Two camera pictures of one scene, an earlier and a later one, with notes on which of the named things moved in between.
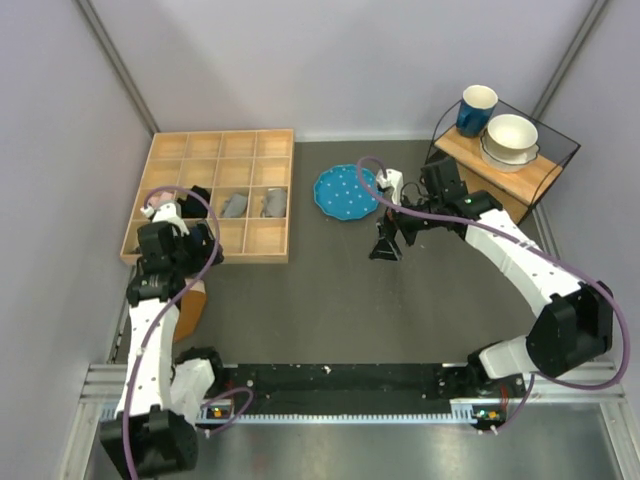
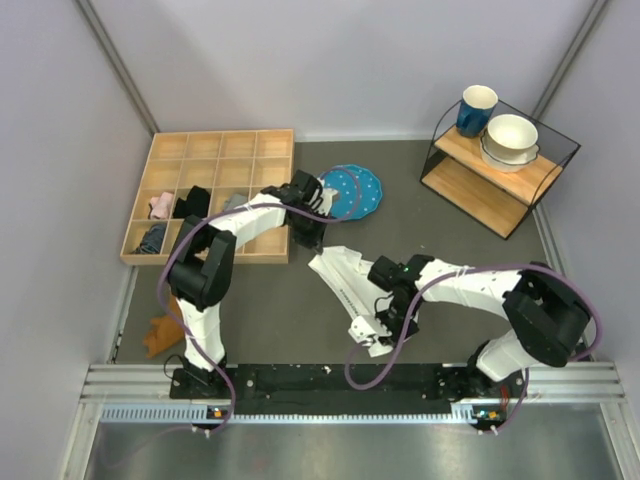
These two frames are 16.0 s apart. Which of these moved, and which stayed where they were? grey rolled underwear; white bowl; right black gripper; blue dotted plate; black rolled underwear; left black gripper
Moved: right black gripper; left black gripper
Stayed: grey rolled underwear; blue dotted plate; white bowl; black rolled underwear
